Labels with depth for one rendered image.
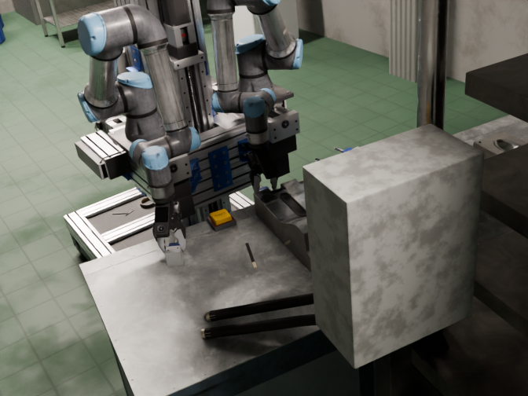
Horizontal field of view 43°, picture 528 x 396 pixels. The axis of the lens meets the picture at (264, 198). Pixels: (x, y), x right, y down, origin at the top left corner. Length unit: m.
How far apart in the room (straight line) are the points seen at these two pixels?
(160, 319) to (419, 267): 0.92
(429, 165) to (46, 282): 2.76
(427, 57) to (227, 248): 1.05
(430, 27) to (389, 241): 0.46
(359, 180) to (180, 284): 1.03
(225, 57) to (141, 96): 0.33
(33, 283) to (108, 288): 1.60
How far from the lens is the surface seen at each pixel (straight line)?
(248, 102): 2.24
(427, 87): 1.48
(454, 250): 1.36
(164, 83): 2.09
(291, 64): 2.58
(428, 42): 1.44
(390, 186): 1.18
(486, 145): 2.61
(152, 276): 2.16
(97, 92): 2.30
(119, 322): 2.02
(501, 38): 5.11
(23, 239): 4.14
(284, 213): 2.20
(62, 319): 3.43
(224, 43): 2.32
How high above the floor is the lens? 2.08
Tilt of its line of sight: 31 degrees down
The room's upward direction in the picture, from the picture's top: 7 degrees counter-clockwise
